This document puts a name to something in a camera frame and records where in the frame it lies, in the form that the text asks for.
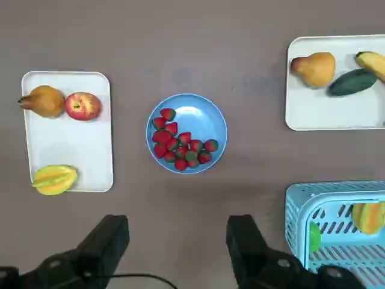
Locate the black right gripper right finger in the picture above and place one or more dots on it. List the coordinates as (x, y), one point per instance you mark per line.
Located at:
(249, 250)

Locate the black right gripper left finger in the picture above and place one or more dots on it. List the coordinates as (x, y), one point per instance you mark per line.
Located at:
(99, 247)

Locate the red toy strawberry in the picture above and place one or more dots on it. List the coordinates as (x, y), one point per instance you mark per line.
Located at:
(191, 156)
(170, 156)
(184, 138)
(160, 150)
(211, 145)
(168, 114)
(180, 164)
(181, 151)
(204, 156)
(159, 123)
(194, 165)
(156, 137)
(166, 137)
(195, 145)
(172, 144)
(172, 128)

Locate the bright green fruit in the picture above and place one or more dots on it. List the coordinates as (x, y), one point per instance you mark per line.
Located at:
(315, 238)

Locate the light blue plastic basket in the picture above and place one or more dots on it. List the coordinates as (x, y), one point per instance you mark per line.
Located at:
(300, 192)

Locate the yellow starfruit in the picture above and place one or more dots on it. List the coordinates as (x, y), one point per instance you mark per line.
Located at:
(54, 180)
(368, 218)

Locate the white rectangular tray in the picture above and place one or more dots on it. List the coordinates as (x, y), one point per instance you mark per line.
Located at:
(331, 114)
(69, 144)

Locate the round blue plate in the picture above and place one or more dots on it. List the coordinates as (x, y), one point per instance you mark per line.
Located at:
(198, 120)

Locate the red yellow apple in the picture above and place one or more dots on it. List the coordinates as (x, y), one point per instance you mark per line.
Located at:
(82, 106)

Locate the brown yellow pear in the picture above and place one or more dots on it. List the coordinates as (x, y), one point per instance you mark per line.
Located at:
(317, 70)
(45, 102)

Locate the dark green avocado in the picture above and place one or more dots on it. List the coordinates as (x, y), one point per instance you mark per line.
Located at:
(352, 82)

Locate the yellow banana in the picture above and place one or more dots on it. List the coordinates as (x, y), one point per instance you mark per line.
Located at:
(373, 63)

